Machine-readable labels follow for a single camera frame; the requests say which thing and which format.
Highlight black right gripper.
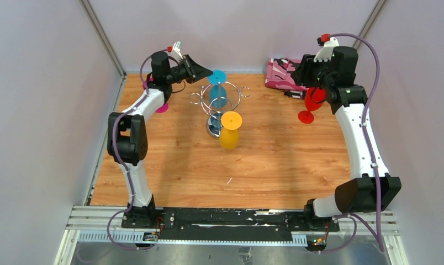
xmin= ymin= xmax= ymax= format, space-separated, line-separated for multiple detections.
xmin=290 ymin=54 xmax=335 ymax=90

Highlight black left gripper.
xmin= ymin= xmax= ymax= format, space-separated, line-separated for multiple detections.
xmin=166 ymin=55 xmax=212 ymax=85

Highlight red plastic wine glass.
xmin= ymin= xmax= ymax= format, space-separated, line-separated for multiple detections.
xmin=298 ymin=87 xmax=326 ymax=124

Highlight chrome wire glass rack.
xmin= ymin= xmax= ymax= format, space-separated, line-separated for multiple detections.
xmin=189 ymin=81 xmax=251 ymax=139

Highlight pink plastic wine glass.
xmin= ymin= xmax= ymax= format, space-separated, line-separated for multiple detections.
xmin=147 ymin=73 xmax=170 ymax=114

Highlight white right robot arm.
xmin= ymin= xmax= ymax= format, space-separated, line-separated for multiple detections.
xmin=292 ymin=46 xmax=401 ymax=231

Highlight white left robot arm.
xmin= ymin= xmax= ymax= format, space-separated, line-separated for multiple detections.
xmin=107 ymin=50 xmax=213 ymax=228

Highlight blue plastic wine glass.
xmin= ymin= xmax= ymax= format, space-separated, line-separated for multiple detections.
xmin=207 ymin=70 xmax=228 ymax=109

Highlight yellow plastic wine glass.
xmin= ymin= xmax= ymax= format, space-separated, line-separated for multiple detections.
xmin=219 ymin=111 xmax=242 ymax=149

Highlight pink camouflage folded cloth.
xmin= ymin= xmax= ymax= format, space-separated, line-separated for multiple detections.
xmin=265 ymin=58 xmax=308 ymax=99

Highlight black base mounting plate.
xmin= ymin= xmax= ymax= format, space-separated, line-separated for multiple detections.
xmin=121 ymin=207 xmax=339 ymax=242

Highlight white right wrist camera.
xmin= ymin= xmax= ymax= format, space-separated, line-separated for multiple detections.
xmin=313 ymin=37 xmax=339 ymax=62

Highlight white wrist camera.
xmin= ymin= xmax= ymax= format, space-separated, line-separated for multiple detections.
xmin=171 ymin=41 xmax=183 ymax=63
xmin=313 ymin=37 xmax=339 ymax=62

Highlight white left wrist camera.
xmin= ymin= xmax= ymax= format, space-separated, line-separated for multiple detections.
xmin=171 ymin=41 xmax=183 ymax=63

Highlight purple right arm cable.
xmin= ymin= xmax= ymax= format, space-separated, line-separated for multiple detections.
xmin=317 ymin=33 xmax=385 ymax=255

